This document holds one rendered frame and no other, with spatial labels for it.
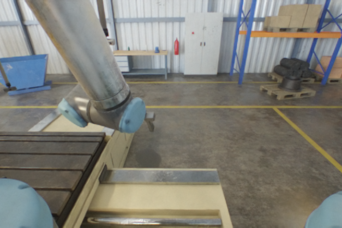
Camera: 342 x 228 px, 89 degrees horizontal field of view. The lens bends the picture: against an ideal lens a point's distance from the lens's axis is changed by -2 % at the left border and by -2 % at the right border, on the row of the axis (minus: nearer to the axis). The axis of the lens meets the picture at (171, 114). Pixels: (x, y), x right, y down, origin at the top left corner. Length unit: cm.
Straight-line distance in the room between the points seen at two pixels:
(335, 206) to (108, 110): 39
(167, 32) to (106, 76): 675
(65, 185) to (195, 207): 88
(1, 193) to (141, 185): 131
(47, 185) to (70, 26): 118
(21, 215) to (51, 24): 25
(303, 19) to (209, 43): 275
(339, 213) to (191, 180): 132
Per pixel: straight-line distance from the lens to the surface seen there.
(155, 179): 156
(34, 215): 29
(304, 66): 732
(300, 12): 681
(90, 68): 35
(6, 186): 33
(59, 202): 127
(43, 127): 302
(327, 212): 30
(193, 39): 650
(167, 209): 143
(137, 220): 141
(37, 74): 658
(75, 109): 50
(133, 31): 722
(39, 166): 158
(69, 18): 32
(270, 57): 805
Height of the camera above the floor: 190
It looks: 28 degrees down
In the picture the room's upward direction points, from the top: straight up
